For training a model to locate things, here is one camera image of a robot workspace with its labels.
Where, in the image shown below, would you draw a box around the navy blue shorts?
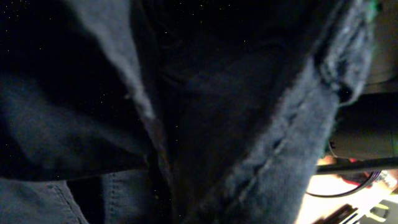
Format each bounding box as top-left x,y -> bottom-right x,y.
1,1 -> 377,223

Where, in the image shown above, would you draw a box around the right black cable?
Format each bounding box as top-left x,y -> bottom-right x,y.
306,170 -> 382,198

